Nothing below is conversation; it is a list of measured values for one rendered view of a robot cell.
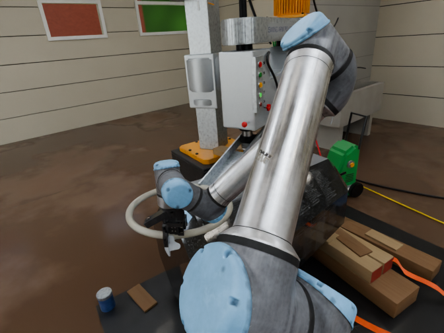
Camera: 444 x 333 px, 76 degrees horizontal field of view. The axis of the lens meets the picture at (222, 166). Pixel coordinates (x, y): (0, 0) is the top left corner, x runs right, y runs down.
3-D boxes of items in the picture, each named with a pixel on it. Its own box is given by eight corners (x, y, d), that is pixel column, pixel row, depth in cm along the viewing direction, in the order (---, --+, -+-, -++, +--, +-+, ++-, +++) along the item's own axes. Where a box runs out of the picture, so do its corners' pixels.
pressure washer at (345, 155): (340, 182, 339) (348, 110, 303) (363, 195, 308) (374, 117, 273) (315, 189, 329) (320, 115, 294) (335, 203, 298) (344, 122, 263)
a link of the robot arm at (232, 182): (359, 71, 83) (208, 209, 107) (337, 41, 77) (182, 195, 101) (384, 84, 74) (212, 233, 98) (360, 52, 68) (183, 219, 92)
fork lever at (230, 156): (252, 121, 197) (251, 115, 194) (278, 124, 186) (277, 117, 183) (195, 188, 156) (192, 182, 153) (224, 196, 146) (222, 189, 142)
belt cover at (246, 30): (283, 44, 223) (283, 20, 216) (315, 43, 210) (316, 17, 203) (211, 55, 152) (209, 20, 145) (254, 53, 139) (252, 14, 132)
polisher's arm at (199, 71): (181, 92, 226) (177, 59, 216) (197, 86, 256) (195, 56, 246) (275, 91, 203) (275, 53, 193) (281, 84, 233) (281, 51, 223)
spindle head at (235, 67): (252, 117, 198) (250, 47, 180) (281, 119, 186) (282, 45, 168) (222, 131, 171) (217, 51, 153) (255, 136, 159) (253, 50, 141)
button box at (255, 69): (259, 110, 160) (258, 55, 148) (263, 110, 158) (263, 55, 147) (252, 113, 154) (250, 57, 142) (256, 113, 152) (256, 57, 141)
